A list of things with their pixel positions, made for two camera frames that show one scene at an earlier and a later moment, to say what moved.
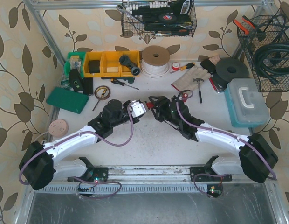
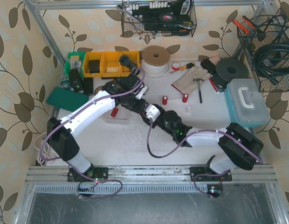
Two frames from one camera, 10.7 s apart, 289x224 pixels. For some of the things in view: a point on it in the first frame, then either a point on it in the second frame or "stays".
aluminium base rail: [110, 181] stays
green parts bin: [75, 60] stays
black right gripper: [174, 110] -> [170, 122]
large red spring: [184, 97] stays
